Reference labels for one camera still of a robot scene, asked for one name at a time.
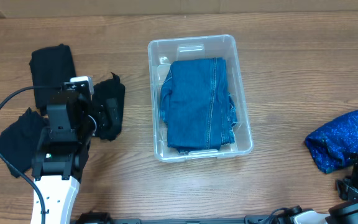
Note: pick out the blue denim jeans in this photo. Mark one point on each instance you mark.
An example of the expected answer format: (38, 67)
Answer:
(196, 106)

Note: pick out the clear plastic storage bin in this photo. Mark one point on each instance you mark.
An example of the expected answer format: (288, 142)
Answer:
(162, 53)

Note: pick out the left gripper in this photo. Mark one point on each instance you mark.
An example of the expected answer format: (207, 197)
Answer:
(103, 113)

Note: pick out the black garment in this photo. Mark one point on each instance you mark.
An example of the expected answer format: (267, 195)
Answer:
(19, 141)
(52, 66)
(113, 90)

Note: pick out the sparkly blue garment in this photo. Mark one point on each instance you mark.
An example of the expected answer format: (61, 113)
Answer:
(332, 144)

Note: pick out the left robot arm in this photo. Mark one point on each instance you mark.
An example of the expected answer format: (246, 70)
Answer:
(63, 149)

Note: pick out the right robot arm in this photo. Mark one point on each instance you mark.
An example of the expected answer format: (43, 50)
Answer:
(344, 213)

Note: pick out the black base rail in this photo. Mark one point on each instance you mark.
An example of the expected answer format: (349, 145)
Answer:
(105, 218)

